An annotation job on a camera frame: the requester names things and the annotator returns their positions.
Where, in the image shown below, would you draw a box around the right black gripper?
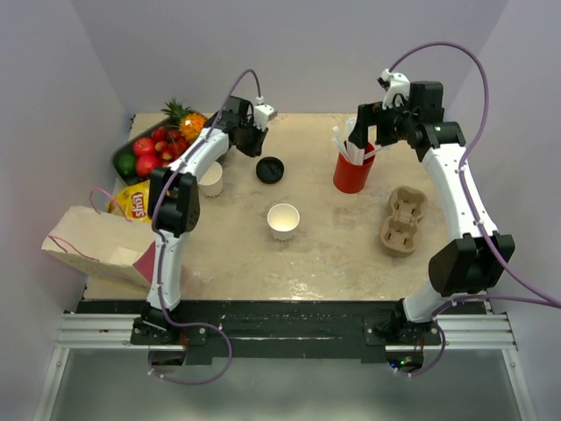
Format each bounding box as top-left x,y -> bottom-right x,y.
350,96 -> 418,150

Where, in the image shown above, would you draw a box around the black cup lid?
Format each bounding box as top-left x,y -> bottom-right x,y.
255,156 -> 285,184

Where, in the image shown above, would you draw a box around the white paper cup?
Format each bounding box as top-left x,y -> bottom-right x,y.
266,203 -> 300,241
198,161 -> 224,198

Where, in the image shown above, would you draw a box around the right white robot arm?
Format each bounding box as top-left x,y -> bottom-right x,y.
349,74 -> 515,345

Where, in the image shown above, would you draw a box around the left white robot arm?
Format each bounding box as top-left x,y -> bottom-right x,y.
136,96 -> 277,344

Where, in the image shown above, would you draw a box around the white wrapped straws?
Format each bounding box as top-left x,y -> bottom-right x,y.
331,118 -> 390,166

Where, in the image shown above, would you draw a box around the red straw holder cup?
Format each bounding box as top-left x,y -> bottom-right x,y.
333,153 -> 375,194

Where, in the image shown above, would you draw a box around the red apple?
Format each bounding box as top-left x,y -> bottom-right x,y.
132,137 -> 157,158
135,154 -> 161,179

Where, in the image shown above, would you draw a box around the grey fruit tray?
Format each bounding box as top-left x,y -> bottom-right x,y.
110,114 -> 220,185

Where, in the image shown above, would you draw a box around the cardboard cup carrier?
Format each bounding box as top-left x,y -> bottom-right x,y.
380,186 -> 429,258

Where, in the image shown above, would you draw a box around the green lime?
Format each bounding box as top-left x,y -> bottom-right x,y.
117,153 -> 137,178

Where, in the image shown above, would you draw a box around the yellow chips bag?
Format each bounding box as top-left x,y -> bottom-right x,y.
107,180 -> 151,223

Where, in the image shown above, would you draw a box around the brown paper bag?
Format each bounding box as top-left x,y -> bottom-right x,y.
41,206 -> 154,291

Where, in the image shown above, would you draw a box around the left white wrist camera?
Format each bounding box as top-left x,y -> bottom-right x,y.
253,96 -> 278,132

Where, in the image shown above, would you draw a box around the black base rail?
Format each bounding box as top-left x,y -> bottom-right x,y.
75,300 -> 488,364

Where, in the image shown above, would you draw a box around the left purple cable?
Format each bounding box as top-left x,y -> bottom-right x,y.
147,68 -> 264,386

